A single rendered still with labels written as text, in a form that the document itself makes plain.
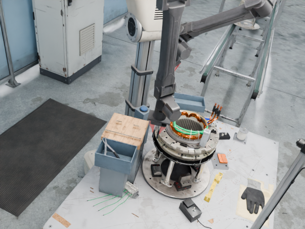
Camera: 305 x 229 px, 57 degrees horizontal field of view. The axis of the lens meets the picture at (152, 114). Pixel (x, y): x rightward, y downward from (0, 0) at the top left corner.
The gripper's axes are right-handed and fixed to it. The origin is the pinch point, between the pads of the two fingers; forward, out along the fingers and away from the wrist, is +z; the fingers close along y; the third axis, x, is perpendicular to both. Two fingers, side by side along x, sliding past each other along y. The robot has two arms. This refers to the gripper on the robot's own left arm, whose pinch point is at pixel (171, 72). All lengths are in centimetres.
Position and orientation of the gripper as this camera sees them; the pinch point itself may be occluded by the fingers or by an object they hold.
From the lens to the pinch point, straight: 155.9
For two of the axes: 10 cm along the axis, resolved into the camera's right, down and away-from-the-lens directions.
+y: 5.9, -5.4, 6.0
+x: -8.1, -4.5, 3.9
